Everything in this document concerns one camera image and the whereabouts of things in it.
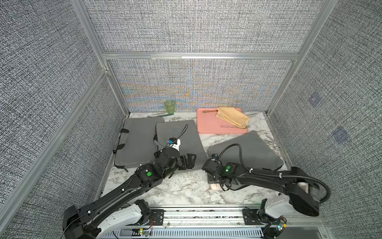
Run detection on pink laptop sleeve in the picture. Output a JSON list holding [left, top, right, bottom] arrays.
[[197, 108, 248, 134]]

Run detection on green glass cup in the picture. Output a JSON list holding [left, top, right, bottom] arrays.
[[164, 100, 176, 115]]

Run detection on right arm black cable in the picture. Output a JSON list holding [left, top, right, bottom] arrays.
[[217, 143, 331, 204]]

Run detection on green pen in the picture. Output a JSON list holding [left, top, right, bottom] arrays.
[[147, 113, 174, 118]]

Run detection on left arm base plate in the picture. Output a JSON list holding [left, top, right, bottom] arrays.
[[142, 209, 165, 227]]

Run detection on folded yellow cloth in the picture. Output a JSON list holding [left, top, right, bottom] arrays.
[[216, 107, 250, 129]]

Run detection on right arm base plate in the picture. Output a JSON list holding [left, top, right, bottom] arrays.
[[242, 207, 262, 226]]

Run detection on aluminium front rail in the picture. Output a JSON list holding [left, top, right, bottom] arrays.
[[99, 205, 333, 239]]

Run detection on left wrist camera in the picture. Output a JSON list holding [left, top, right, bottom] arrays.
[[167, 137, 181, 152]]

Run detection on grey laptop bag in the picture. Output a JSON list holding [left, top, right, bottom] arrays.
[[113, 118, 164, 169], [154, 120, 207, 170], [208, 131, 284, 170]]

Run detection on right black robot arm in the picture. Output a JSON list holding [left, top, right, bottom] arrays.
[[202, 159, 331, 225]]

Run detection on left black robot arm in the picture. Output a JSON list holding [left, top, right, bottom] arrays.
[[61, 147, 197, 239]]

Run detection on pink computer mouse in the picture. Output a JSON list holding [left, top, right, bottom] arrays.
[[210, 183, 221, 191]]

